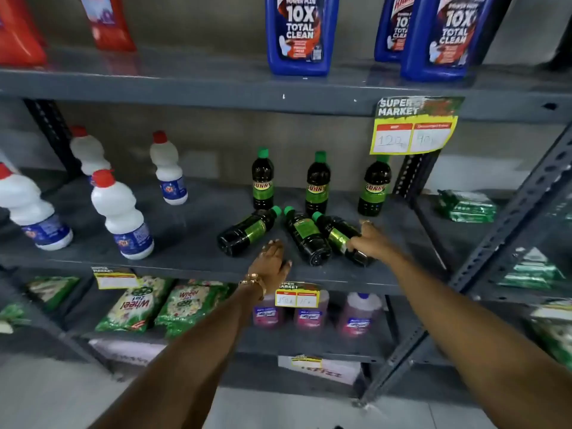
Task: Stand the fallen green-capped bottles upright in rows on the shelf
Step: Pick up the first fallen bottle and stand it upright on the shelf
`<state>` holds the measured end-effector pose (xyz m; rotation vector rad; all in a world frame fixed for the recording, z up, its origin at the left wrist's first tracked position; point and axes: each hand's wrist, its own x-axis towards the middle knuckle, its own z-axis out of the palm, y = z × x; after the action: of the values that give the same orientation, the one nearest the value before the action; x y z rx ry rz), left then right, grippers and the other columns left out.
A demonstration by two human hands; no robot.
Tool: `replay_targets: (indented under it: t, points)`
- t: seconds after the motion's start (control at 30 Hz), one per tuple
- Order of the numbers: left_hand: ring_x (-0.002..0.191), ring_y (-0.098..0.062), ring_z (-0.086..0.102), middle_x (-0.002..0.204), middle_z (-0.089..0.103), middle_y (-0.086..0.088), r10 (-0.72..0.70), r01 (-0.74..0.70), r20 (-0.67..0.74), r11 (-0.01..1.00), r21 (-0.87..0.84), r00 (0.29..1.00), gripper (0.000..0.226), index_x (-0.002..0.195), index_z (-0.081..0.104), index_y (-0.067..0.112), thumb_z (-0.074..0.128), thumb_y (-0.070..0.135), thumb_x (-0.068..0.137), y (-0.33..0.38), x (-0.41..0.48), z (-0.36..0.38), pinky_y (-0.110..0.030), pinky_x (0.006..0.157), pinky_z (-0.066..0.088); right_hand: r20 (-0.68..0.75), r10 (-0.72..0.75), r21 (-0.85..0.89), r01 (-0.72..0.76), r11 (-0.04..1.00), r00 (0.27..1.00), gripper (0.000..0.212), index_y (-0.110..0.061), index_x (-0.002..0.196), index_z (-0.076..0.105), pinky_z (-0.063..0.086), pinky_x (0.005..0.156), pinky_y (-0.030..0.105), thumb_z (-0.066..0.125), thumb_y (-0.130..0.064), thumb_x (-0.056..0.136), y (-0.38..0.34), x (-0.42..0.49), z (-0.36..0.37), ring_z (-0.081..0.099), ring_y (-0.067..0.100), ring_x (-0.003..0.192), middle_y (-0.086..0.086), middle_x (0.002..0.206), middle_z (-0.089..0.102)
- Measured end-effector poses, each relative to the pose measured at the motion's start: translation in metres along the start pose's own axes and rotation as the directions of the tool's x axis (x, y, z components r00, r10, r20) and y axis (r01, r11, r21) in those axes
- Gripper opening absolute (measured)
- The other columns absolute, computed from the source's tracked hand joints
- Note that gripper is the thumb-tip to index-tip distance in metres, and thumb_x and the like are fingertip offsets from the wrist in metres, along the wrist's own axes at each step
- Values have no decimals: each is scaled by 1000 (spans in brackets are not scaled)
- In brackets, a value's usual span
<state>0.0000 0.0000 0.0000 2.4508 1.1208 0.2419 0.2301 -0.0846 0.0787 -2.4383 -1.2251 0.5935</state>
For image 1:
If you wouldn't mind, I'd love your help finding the person's left hand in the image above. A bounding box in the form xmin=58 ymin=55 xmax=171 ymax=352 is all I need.
xmin=247 ymin=239 xmax=293 ymax=294

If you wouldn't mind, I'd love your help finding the person's right hand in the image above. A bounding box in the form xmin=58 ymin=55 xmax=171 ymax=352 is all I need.
xmin=346 ymin=220 xmax=405 ymax=264

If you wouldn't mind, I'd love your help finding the dark cleaner bottle green label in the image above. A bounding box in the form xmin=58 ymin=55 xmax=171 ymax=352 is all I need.
xmin=311 ymin=211 xmax=375 ymax=268

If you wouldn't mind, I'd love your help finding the person's right forearm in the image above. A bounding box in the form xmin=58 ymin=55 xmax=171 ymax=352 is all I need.
xmin=390 ymin=252 xmax=572 ymax=429

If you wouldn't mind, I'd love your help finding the person's left forearm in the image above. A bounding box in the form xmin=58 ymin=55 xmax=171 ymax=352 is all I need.
xmin=88 ymin=285 xmax=265 ymax=429

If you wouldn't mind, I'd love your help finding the pink liquid bottle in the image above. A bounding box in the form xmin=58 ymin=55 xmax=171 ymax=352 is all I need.
xmin=337 ymin=292 xmax=384 ymax=338
xmin=293 ymin=290 xmax=330 ymax=331
xmin=252 ymin=294 xmax=285 ymax=327

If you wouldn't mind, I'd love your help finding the group of dark green-capped bottles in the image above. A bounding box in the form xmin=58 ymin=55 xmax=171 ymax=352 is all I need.
xmin=217 ymin=147 xmax=393 ymax=267

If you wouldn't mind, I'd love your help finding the grey metal shelf rack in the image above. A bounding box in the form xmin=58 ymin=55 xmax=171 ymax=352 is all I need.
xmin=393 ymin=125 xmax=572 ymax=391
xmin=0 ymin=43 xmax=572 ymax=408

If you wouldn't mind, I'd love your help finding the green white detergent packet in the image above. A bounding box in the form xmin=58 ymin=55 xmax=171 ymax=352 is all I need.
xmin=95 ymin=275 xmax=173 ymax=334
xmin=155 ymin=280 xmax=234 ymax=339
xmin=26 ymin=275 xmax=81 ymax=312
xmin=0 ymin=303 xmax=28 ymax=335

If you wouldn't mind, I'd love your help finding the white cardboard box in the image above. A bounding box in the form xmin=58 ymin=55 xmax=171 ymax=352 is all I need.
xmin=277 ymin=355 xmax=362 ymax=386
xmin=88 ymin=338 xmax=167 ymax=367

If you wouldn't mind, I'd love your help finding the green wrapped soap pack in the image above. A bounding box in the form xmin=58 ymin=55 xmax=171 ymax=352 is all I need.
xmin=497 ymin=247 xmax=566 ymax=290
xmin=436 ymin=189 xmax=498 ymax=224
xmin=530 ymin=303 xmax=572 ymax=369

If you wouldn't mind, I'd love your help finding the large yellow green price tag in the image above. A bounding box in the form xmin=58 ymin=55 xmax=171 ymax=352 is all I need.
xmin=369 ymin=96 xmax=465 ymax=156

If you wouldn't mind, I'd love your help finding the white bottle red cap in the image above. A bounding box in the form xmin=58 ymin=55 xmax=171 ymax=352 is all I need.
xmin=149 ymin=130 xmax=189 ymax=206
xmin=0 ymin=163 xmax=74 ymax=251
xmin=91 ymin=169 xmax=155 ymax=260
xmin=69 ymin=125 xmax=112 ymax=186

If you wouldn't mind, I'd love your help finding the blue toilet cleaner bottle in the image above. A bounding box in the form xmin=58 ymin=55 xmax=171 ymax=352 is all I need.
xmin=400 ymin=0 xmax=498 ymax=82
xmin=265 ymin=0 xmax=341 ymax=77
xmin=374 ymin=0 xmax=417 ymax=63

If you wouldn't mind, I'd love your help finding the red cleaner bottle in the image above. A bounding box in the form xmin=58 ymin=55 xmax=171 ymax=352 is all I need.
xmin=79 ymin=0 xmax=137 ymax=52
xmin=0 ymin=0 xmax=48 ymax=67

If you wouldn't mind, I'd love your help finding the gold bracelet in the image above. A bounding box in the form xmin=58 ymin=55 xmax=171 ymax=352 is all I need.
xmin=238 ymin=273 xmax=268 ymax=301

